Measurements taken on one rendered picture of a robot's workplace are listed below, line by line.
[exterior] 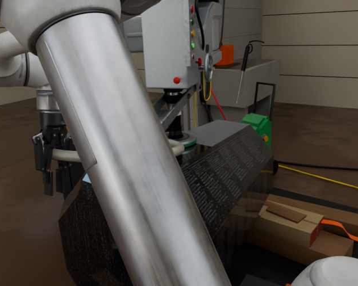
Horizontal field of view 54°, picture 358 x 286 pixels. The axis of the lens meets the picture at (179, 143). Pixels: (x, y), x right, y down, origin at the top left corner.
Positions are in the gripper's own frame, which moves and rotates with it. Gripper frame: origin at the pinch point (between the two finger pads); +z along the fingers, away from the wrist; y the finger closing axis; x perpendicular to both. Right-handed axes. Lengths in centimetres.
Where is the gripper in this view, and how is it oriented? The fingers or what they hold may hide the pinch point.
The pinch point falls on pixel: (54, 182)
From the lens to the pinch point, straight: 108.5
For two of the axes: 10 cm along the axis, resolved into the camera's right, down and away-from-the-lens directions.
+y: 5.5, -0.8, 8.3
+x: -8.4, -0.9, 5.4
